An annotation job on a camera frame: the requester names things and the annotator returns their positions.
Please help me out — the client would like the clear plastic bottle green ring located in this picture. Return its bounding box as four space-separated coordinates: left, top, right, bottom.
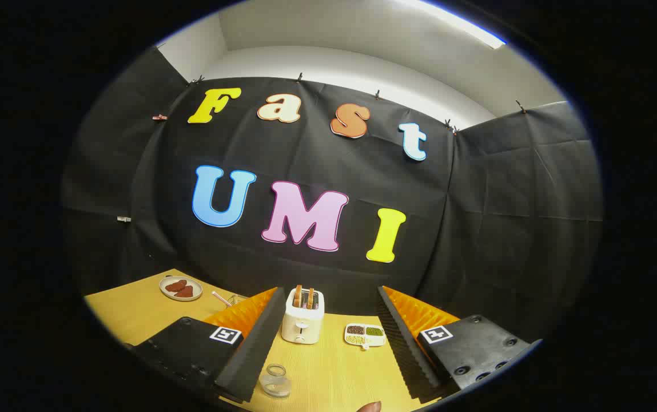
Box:
259 363 292 399

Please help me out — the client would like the small white plate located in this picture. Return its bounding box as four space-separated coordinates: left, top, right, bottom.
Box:
159 276 203 302

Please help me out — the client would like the white divided dish with beans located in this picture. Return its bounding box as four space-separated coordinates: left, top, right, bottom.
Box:
344 323 387 350

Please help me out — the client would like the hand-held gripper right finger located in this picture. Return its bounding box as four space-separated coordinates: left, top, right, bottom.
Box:
377 285 543 404

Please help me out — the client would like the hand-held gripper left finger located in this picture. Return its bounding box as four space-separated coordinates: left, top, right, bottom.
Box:
124 286 287 404

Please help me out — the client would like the white toaster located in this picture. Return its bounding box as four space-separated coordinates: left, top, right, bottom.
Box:
281 288 325 344

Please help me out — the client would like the wooden table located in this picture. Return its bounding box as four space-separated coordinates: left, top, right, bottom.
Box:
84 269 460 412

